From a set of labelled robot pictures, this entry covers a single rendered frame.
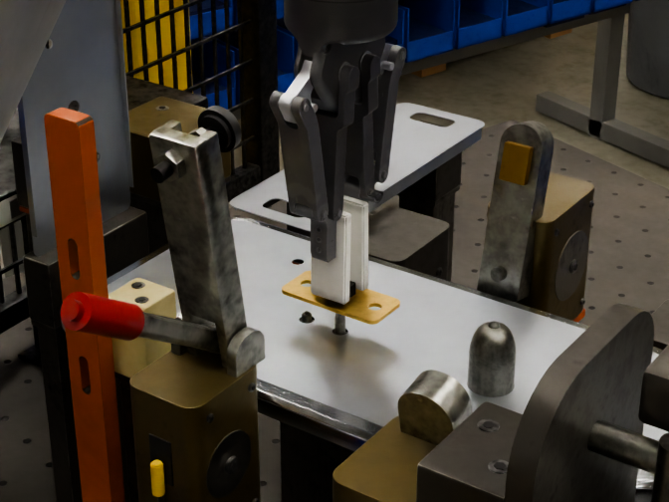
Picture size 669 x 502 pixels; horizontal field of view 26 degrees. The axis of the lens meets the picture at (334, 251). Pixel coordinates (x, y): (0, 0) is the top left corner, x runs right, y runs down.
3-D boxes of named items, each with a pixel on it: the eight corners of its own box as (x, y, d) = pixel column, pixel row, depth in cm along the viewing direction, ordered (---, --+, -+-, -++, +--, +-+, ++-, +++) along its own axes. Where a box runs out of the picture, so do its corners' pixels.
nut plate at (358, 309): (403, 304, 105) (403, 289, 104) (374, 326, 102) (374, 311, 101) (309, 272, 109) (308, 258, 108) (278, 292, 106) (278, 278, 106)
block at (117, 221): (166, 493, 138) (147, 209, 124) (79, 561, 129) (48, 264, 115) (142, 482, 140) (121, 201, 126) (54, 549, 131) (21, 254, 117)
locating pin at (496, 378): (521, 399, 101) (526, 318, 98) (498, 421, 99) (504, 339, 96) (480, 385, 103) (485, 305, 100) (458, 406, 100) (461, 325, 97)
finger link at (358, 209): (328, 195, 103) (334, 191, 104) (329, 280, 106) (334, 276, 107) (363, 205, 102) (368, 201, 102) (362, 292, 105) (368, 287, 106)
